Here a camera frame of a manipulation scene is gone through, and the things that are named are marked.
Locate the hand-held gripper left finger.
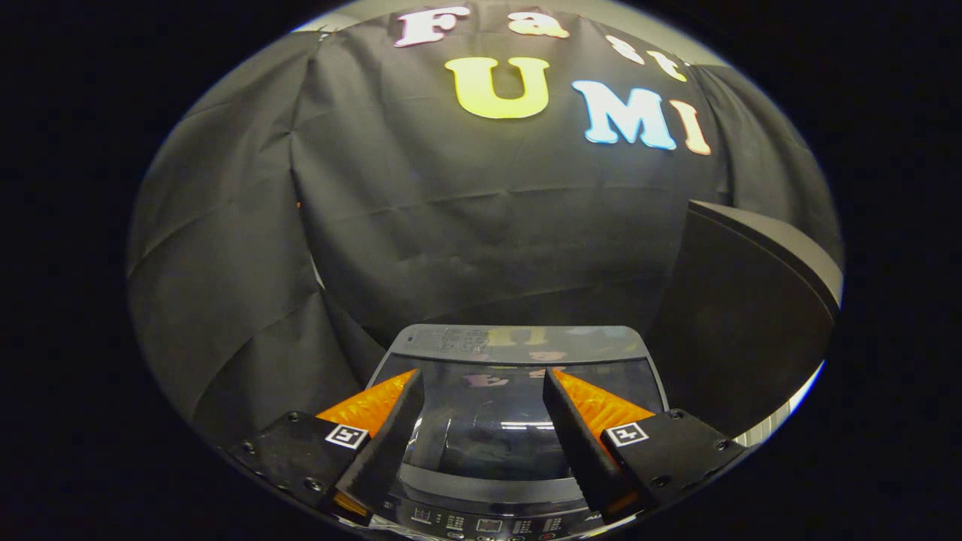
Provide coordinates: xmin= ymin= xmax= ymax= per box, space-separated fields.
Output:
xmin=229 ymin=368 xmax=426 ymax=521

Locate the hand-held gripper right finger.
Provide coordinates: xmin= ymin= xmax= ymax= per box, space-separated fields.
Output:
xmin=543 ymin=367 xmax=749 ymax=521

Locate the dark washing machine lid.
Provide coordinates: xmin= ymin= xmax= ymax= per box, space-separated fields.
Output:
xmin=374 ymin=325 xmax=668 ymax=483

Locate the grey washing machine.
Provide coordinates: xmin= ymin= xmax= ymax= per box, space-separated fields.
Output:
xmin=368 ymin=325 xmax=671 ymax=540

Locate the grey cabinet with dark top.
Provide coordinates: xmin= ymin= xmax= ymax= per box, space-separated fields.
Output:
xmin=648 ymin=199 xmax=844 ymax=438

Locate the black backdrop cloth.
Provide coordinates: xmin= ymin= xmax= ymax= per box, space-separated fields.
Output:
xmin=126 ymin=4 xmax=843 ymax=452

